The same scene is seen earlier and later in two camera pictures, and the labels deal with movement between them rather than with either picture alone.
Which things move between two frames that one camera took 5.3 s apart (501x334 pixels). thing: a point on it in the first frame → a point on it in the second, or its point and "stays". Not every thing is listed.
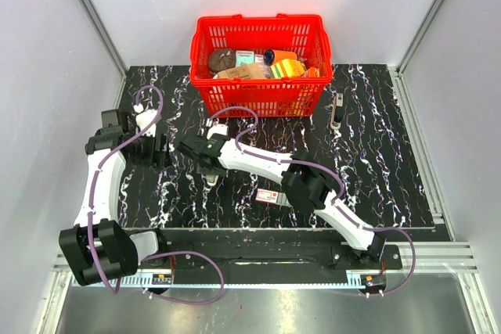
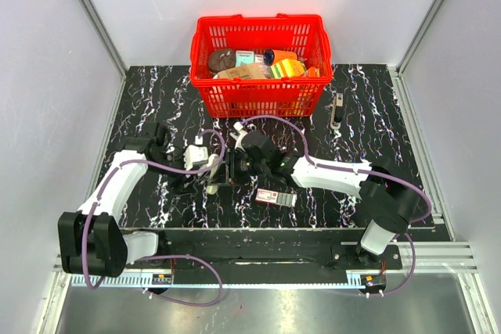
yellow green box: [286, 68] stays
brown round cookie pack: [220, 59] stays
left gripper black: [158, 158] → [181, 156]
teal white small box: [243, 57] stays
